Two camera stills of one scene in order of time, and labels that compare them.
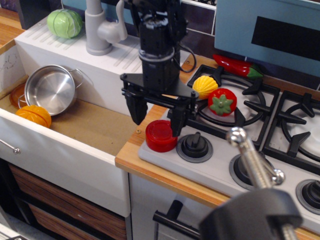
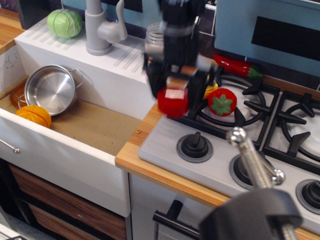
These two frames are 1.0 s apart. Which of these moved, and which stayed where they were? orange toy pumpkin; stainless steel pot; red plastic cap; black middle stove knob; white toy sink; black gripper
Moved: red plastic cap; black gripper
Stayed: black middle stove knob; stainless steel pot; white toy sink; orange toy pumpkin
